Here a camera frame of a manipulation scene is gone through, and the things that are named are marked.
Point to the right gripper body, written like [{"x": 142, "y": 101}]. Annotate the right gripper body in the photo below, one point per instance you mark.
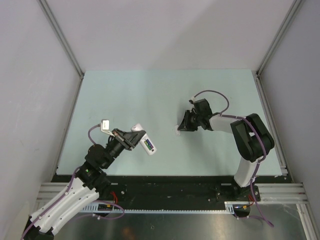
[{"x": 194, "y": 122}]

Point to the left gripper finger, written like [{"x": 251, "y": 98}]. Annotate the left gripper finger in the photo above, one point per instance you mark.
[
  {"x": 123, "y": 134},
  {"x": 134, "y": 138}
]

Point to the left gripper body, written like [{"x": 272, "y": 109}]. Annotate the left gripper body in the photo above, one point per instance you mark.
[{"x": 121, "y": 138}]

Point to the white battery cover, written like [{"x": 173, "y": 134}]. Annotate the white battery cover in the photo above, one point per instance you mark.
[{"x": 177, "y": 132}]

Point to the green battery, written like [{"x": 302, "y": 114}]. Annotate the green battery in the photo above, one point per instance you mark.
[{"x": 147, "y": 148}]

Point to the blue battery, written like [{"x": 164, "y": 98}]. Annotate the blue battery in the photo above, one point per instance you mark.
[{"x": 149, "y": 144}]

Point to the white remote control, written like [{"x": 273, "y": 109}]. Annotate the white remote control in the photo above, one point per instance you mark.
[{"x": 139, "y": 127}]

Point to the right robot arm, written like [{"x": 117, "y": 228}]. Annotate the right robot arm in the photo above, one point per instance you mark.
[{"x": 252, "y": 138}]

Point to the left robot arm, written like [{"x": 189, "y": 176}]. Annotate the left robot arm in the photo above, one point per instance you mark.
[{"x": 88, "y": 183}]

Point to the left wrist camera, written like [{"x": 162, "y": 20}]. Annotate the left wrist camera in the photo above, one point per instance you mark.
[{"x": 105, "y": 126}]

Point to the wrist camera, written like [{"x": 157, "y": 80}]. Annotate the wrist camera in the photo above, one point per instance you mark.
[
  {"x": 105, "y": 126},
  {"x": 193, "y": 100}
]

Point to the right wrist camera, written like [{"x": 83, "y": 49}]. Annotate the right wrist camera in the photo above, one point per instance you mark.
[{"x": 193, "y": 100}]

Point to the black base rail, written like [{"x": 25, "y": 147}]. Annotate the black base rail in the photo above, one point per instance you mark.
[{"x": 175, "y": 193}]

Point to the left aluminium frame post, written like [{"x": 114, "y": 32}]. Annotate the left aluminium frame post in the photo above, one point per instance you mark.
[{"x": 52, "y": 20}]

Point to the aluminium frame post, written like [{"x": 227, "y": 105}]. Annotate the aluminium frame post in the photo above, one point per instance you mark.
[
  {"x": 280, "y": 34},
  {"x": 52, "y": 20}
]

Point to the right aluminium frame post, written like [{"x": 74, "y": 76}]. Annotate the right aluminium frame post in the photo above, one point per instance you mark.
[{"x": 280, "y": 34}]

